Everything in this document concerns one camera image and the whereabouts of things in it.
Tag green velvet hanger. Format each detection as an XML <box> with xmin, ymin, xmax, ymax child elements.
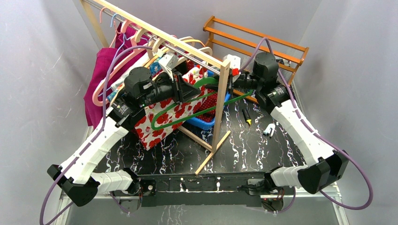
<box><xmin>151</xmin><ymin>77</ymin><xmax>254</xmax><ymax>131</ymax></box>

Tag red polka dot skirt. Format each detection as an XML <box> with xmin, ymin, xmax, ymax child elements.
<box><xmin>195</xmin><ymin>94</ymin><xmax>217</xmax><ymax>122</ymax></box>

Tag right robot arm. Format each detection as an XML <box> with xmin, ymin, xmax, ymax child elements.
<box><xmin>233</xmin><ymin>52</ymin><xmax>348</xmax><ymax>194</ymax></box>

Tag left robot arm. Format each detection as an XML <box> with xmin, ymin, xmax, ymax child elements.
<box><xmin>47</xmin><ymin>67</ymin><xmax>209</xmax><ymax>207</ymax></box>

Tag cream wooden hanger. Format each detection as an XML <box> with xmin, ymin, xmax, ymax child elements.
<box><xmin>134</xmin><ymin>27</ymin><xmax>221</xmax><ymax>67</ymax></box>

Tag wooden clothes rack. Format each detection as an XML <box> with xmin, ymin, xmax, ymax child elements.
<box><xmin>80</xmin><ymin>0</ymin><xmax>230</xmax><ymax>175</ymax></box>

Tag black yellow marker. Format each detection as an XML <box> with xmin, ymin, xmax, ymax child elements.
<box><xmin>242</xmin><ymin>109</ymin><xmax>252</xmax><ymax>126</ymax></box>

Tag blue plastic bin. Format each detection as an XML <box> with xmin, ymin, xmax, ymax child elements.
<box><xmin>186</xmin><ymin>65</ymin><xmax>217</xmax><ymax>130</ymax></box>

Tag white red poppy garment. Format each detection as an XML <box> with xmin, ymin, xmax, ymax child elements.
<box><xmin>133</xmin><ymin>67</ymin><xmax>209</xmax><ymax>151</ymax></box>

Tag orange wooden shoe rack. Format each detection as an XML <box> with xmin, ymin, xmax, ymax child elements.
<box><xmin>203</xmin><ymin>16</ymin><xmax>309</xmax><ymax>85</ymax></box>

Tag white plastic clip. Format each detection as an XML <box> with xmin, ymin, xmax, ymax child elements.
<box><xmin>263</xmin><ymin>123</ymin><xmax>276</xmax><ymax>138</ymax></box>

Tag magenta garment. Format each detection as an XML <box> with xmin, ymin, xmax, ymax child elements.
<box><xmin>84</xmin><ymin>39</ymin><xmax>149</xmax><ymax>128</ymax></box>

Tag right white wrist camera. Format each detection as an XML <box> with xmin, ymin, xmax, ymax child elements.
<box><xmin>223</xmin><ymin>54</ymin><xmax>241</xmax><ymax>77</ymax></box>

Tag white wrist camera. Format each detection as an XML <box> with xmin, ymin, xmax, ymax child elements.
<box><xmin>158</xmin><ymin>51</ymin><xmax>187</xmax><ymax>82</ymax></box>
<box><xmin>223</xmin><ymin>54</ymin><xmax>241</xmax><ymax>77</ymax></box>

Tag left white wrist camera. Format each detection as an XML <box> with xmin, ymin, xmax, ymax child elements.
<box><xmin>158</xmin><ymin>51</ymin><xmax>187</xmax><ymax>82</ymax></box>

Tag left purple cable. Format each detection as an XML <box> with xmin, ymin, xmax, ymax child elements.
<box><xmin>38</xmin><ymin>45</ymin><xmax>154</xmax><ymax>225</ymax></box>

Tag black base frame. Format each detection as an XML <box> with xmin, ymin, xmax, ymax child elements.
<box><xmin>108</xmin><ymin>169</ymin><xmax>299</xmax><ymax>215</ymax></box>

